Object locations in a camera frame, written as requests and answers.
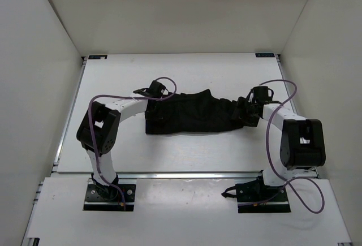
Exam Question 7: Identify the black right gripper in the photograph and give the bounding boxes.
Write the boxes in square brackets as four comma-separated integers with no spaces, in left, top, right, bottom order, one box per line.
[230,97,258,127]

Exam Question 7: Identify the black pleated skirt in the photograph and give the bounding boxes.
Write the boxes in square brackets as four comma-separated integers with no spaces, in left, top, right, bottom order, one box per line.
[145,89,246,135]

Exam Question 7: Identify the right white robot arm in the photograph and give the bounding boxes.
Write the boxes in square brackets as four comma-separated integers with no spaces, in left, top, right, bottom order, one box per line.
[232,85,326,201]

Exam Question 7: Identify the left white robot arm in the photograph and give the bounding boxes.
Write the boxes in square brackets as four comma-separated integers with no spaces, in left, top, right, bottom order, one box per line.
[76,77,177,208]

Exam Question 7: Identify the right blue table label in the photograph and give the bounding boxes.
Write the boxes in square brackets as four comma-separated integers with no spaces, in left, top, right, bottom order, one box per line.
[255,53,275,58]

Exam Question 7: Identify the blue table label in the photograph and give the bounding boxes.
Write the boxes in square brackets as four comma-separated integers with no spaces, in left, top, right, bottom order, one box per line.
[88,55,107,60]
[255,53,275,58]

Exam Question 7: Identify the left blue table label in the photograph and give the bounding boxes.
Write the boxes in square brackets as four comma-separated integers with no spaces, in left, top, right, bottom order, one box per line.
[88,55,107,60]

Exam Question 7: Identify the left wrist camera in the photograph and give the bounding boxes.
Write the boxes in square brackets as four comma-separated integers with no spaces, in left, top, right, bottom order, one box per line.
[149,80,166,95]

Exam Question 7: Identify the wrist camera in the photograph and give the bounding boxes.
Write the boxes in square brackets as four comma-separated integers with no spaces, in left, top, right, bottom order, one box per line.
[253,86,274,101]
[149,80,166,95]

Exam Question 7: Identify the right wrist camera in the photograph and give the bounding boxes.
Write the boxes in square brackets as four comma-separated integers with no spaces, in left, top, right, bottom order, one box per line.
[253,86,274,101]

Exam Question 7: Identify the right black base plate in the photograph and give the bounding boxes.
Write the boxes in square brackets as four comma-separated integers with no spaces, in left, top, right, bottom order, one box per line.
[235,180,291,214]

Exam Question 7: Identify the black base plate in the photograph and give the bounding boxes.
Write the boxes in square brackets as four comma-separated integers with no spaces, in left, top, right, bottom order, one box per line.
[83,179,136,212]
[235,180,291,214]

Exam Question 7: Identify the aluminium table rail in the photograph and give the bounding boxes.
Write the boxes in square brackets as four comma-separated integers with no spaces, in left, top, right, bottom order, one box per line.
[53,56,88,167]

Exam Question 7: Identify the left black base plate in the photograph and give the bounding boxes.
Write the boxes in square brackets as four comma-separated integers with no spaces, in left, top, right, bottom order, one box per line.
[83,179,136,212]

